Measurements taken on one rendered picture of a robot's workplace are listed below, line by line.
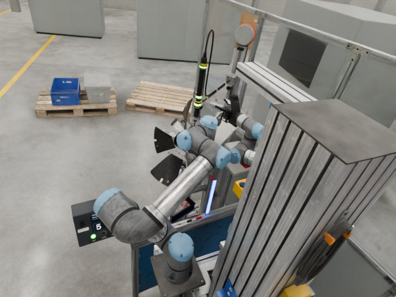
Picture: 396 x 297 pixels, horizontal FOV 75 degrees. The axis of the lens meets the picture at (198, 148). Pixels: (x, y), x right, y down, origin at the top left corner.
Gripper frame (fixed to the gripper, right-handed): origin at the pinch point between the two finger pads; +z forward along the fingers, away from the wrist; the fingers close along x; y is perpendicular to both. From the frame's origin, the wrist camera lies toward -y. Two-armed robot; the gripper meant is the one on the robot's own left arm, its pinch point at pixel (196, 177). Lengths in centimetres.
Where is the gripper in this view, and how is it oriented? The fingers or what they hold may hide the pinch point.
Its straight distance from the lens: 129.6
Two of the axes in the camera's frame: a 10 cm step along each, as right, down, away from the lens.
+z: -1.4, 8.0, 5.9
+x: 8.8, -1.8, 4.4
